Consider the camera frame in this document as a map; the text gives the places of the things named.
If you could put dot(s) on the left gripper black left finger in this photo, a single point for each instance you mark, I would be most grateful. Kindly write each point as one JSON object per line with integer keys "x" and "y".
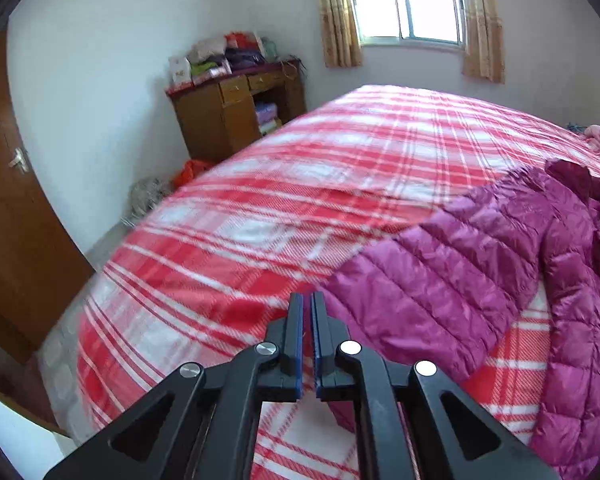
{"x": 199, "y": 422}

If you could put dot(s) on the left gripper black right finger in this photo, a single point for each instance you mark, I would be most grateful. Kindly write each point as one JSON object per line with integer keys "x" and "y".
{"x": 412, "y": 421}

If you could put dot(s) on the magenta puffer down jacket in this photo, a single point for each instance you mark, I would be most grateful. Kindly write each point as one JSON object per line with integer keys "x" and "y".
{"x": 448, "y": 290}

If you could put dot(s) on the red white plaid bed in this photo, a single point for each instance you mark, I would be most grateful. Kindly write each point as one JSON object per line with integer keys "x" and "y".
{"x": 200, "y": 277}

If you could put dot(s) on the brown wooden door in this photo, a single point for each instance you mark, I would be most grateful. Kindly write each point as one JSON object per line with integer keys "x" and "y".
{"x": 41, "y": 269}

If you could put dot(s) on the grey bundle on floor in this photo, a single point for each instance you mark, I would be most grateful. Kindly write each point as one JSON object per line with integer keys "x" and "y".
{"x": 144, "y": 196}

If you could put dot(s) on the orange bag on floor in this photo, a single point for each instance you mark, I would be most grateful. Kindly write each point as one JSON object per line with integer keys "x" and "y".
{"x": 191, "y": 170}

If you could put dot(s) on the brown wooden desk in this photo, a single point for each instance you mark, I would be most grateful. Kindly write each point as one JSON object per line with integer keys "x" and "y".
{"x": 218, "y": 117}

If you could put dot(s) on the folded items in desk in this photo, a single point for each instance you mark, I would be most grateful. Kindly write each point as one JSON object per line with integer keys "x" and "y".
{"x": 267, "y": 118}

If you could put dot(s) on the pile of clutter on desk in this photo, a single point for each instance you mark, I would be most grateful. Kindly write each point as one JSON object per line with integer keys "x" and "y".
{"x": 221, "y": 55}

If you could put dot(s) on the right beige curtain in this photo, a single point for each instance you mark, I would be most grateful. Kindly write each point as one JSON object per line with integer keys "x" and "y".
{"x": 484, "y": 44}

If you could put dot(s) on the beige curtain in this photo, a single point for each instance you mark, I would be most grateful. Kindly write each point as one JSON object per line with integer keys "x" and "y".
{"x": 484, "y": 44}
{"x": 340, "y": 40}

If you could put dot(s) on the left beige curtain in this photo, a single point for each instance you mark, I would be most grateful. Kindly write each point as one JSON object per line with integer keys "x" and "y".
{"x": 340, "y": 40}

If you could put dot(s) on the silver door handle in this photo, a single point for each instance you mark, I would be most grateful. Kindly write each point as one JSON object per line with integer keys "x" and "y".
{"x": 19, "y": 161}

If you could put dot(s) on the window with white frame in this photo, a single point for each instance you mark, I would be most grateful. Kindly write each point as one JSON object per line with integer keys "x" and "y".
{"x": 393, "y": 22}

